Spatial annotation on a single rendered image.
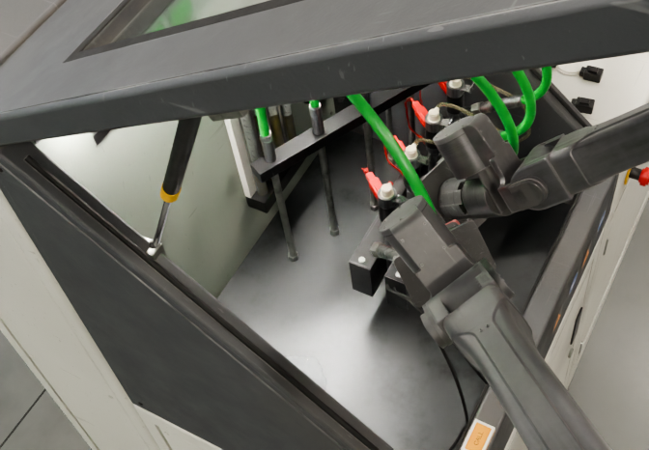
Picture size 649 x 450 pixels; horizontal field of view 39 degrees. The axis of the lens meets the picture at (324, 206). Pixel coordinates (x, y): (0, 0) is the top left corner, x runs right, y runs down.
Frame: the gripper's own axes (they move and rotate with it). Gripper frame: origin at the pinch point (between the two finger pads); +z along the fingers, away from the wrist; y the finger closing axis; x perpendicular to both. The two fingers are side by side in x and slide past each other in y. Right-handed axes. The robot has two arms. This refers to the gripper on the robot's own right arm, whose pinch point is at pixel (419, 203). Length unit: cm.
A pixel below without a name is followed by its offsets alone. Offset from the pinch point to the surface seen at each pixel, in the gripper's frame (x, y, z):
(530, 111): -17.5, 1.7, -9.4
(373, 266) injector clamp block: 5.6, -6.8, 14.1
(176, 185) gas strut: 33.6, 26.4, -25.4
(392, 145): 10.2, 14.4, -22.4
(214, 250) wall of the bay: 18.5, 7.4, 34.3
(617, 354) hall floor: -58, -89, 71
